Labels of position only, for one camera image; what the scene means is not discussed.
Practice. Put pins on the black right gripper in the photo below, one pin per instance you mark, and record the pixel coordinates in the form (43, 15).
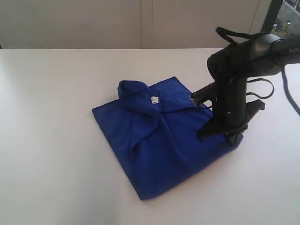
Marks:
(229, 111)

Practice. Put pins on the blue microfibre towel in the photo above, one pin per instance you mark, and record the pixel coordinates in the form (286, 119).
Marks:
(156, 145)

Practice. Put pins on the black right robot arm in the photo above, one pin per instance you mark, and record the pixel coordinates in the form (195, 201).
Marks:
(231, 69)

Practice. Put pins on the green tree outside window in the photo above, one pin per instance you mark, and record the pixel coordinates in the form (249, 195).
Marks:
(282, 29)

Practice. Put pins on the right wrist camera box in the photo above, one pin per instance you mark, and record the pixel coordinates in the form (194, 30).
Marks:
(203, 95)

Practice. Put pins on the black window frame post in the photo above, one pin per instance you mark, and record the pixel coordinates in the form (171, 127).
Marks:
(271, 16)

